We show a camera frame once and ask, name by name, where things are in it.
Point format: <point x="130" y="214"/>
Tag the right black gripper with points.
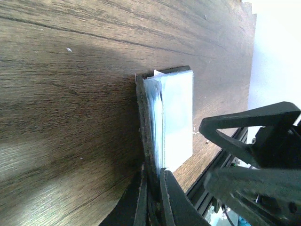
<point x="265" y="137"/>

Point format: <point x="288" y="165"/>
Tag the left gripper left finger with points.
<point x="131" y="209"/>

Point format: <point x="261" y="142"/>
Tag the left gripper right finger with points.
<point x="176" y="208"/>

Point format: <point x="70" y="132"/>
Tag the black card holder wallet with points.
<point x="165" y="103"/>

